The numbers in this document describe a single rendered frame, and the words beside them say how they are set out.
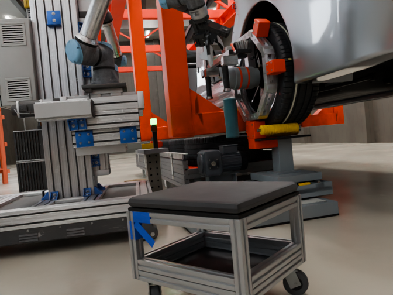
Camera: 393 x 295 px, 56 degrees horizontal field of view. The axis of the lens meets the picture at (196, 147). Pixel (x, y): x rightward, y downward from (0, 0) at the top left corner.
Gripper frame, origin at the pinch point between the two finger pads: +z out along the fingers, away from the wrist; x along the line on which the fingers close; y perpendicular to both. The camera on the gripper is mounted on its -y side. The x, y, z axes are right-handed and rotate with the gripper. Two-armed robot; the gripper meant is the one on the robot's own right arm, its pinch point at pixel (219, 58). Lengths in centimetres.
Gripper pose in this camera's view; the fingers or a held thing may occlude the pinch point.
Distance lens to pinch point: 170.4
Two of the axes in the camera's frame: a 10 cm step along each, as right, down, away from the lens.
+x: -3.9, 6.6, -6.4
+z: 3.3, 7.5, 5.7
